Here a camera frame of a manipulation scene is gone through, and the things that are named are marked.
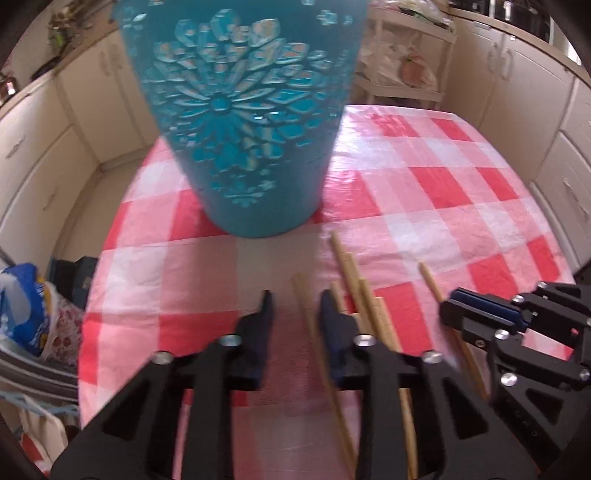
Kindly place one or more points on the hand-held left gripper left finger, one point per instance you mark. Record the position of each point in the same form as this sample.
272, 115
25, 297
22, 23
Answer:
264, 341

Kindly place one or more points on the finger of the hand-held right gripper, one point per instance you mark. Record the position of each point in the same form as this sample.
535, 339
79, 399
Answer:
489, 307
466, 323

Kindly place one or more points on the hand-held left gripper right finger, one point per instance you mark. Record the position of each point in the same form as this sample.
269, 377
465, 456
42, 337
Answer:
330, 327

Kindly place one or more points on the teal cut-out utensil holder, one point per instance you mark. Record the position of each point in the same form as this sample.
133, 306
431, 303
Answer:
240, 115

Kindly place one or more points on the red white checkered tablecloth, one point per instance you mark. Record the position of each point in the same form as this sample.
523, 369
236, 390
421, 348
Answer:
415, 194

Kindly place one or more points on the dark storage box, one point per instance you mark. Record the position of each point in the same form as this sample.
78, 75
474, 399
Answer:
76, 277

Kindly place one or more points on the floral print bag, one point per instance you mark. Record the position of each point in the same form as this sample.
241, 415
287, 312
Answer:
64, 327

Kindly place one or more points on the cream kitchen cabinets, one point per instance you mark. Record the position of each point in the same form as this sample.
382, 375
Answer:
60, 138
526, 92

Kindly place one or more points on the striped cloth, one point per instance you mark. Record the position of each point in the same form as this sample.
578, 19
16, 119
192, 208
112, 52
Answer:
32, 374

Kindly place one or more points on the blue white plastic bag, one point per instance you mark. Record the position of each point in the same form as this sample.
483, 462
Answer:
21, 309

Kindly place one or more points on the white shelf rack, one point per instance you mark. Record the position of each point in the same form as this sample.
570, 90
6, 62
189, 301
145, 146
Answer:
443, 55

